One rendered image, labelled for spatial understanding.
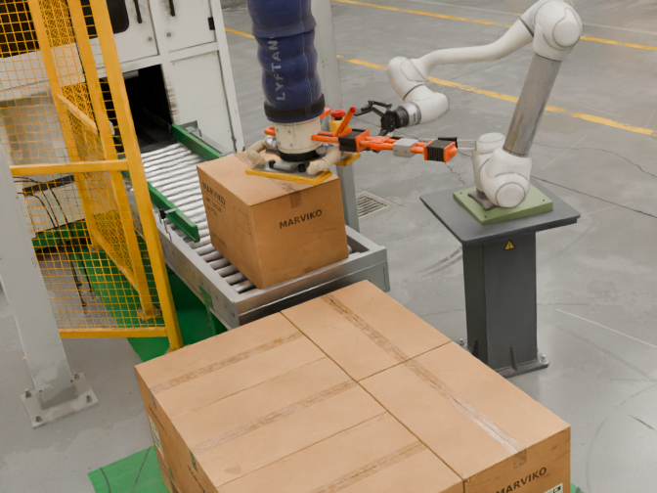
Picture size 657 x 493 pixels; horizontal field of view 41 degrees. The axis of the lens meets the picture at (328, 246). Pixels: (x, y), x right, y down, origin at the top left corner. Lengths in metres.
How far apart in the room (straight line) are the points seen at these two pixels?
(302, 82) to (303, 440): 1.24
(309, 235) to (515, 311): 0.94
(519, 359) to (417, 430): 1.26
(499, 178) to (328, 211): 0.72
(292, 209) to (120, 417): 1.25
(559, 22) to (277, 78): 0.98
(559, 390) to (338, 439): 1.35
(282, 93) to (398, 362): 1.03
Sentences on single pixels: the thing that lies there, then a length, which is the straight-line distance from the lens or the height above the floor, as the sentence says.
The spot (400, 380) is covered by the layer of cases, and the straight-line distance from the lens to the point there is 2.96.
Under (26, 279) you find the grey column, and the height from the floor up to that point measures 0.66.
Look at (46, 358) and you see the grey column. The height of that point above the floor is 0.26.
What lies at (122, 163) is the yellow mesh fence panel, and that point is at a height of 1.00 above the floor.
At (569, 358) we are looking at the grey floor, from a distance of 4.02.
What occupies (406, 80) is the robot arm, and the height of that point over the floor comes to 1.32.
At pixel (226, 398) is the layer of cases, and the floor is 0.54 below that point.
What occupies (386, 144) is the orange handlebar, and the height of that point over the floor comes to 1.22.
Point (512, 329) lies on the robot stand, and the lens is 3.82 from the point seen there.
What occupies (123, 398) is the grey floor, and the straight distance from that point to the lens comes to 4.14.
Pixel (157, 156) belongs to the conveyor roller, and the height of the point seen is 0.54.
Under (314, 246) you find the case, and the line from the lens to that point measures 3.58.
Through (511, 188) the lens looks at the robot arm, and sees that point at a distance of 3.28.
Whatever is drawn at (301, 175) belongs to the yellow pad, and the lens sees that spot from 3.18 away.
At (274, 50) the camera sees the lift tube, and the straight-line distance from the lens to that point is 3.11.
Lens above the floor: 2.25
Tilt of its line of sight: 26 degrees down
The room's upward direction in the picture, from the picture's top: 8 degrees counter-clockwise
